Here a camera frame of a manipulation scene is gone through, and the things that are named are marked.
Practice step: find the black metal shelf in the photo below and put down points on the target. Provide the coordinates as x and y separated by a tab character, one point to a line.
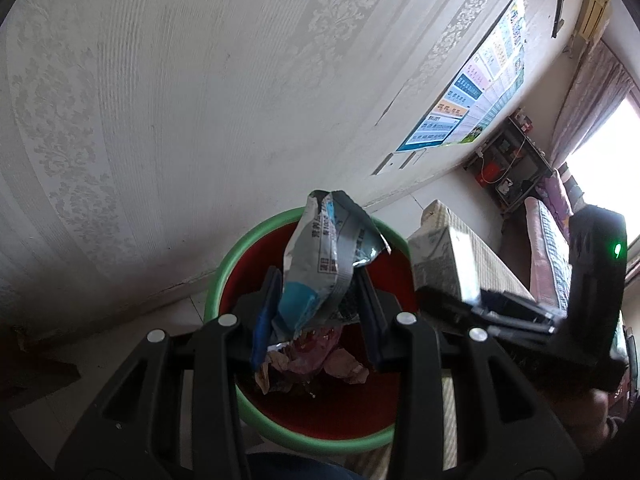
510	170

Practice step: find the pink floral pillow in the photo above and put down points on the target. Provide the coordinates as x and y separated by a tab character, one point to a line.
557	200

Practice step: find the person's right hand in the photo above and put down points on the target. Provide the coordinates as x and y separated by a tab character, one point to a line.
590	422

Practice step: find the blue letter wall poster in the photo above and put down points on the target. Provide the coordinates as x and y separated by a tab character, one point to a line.
450	105

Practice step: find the white chart wall poster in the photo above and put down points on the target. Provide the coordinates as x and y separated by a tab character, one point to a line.
495	95

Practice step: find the white wall socket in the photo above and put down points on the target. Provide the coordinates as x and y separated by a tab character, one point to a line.
406	159
421	156

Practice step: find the white blue drink carton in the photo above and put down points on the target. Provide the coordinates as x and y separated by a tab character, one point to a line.
442	260

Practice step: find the red bucket with green rim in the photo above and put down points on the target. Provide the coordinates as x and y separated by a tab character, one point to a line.
325	412

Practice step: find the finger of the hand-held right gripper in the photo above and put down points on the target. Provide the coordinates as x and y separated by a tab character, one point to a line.
520	306
445	310

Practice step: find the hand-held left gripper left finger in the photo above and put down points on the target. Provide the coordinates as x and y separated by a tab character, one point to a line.
265	320

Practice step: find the pink patterned curtain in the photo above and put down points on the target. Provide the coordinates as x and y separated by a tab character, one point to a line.
590	105

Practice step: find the white wall switch plate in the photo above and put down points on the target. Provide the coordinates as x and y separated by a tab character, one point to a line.
384	165

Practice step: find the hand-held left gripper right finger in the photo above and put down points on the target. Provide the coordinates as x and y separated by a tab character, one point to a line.
380	330

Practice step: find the silver light blue wrapper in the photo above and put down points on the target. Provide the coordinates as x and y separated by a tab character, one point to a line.
320	260

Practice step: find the yellow checked tablecloth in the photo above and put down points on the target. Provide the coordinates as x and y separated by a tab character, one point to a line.
495	260

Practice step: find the small red pail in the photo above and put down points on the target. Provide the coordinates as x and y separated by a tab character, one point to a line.
489	174

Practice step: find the bright window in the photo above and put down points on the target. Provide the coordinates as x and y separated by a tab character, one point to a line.
607	180

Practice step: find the pink white labelled wrapper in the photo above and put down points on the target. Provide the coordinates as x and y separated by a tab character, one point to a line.
345	365

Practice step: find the teal chart wall poster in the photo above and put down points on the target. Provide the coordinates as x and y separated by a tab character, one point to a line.
472	134

